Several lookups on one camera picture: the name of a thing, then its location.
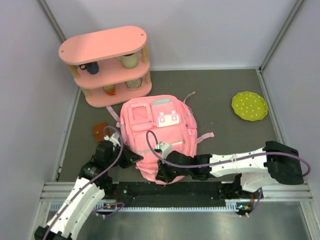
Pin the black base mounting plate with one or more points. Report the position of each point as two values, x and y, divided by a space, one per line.
179 194

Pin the dark blue mug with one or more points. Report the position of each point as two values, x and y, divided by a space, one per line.
91 67

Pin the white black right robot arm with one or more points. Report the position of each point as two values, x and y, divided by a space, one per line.
273 163

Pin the brown leather wallet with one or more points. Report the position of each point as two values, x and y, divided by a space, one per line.
98 132

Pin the pale green mug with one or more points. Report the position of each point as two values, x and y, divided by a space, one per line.
128 61

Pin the patterned ceramic bowl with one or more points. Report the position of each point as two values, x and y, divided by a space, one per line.
134 84

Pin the pink three-tier wooden shelf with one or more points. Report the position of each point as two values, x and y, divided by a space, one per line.
103 47

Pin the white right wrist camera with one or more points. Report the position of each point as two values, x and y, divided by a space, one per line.
163 149

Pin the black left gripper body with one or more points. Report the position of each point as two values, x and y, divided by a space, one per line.
115 154

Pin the green polka dot plate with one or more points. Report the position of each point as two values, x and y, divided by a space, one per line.
249 106

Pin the grey slotted cable duct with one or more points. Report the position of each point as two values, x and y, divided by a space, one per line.
103 207

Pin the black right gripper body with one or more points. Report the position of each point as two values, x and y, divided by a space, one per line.
172 173

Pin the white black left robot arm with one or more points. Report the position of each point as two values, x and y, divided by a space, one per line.
91 186

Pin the orange cup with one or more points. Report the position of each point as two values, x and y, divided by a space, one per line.
110 89

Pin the pink student backpack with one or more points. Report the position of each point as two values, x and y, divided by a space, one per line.
147 120

